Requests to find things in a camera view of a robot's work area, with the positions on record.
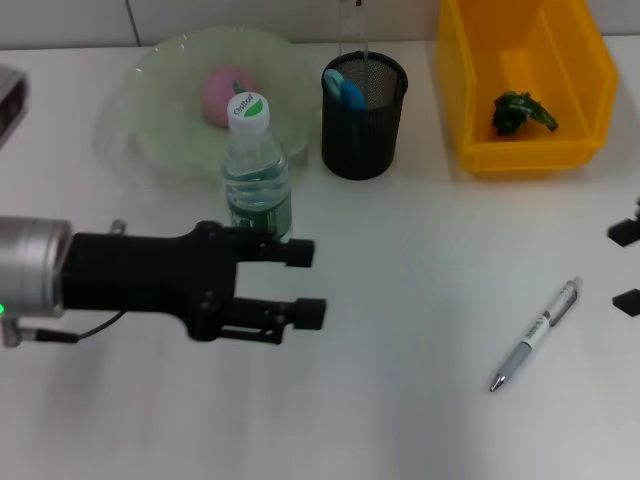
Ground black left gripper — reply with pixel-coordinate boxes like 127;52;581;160
62;221;242;343

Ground clear water bottle green label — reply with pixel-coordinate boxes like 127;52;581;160
221;92;295;245

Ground grey white ballpoint pen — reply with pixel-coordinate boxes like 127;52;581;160
489;276;582;394

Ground green plastic wrapper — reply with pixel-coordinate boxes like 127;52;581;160
492;89;560;136

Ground blue teal scissors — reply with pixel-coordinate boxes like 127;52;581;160
323;68;368;112

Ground pink peach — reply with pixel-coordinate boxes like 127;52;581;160
201;66;262;129

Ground transparent plastic ruler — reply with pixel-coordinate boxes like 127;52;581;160
338;0;371;64

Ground black mesh pen holder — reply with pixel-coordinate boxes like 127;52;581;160
321;51;411;182

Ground green glass fruit plate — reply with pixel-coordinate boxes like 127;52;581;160
102;28;324;184

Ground yellow plastic bin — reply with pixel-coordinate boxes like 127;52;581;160
433;0;622;176

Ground left arm cable with connector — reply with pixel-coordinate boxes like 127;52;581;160
0;309;124;350

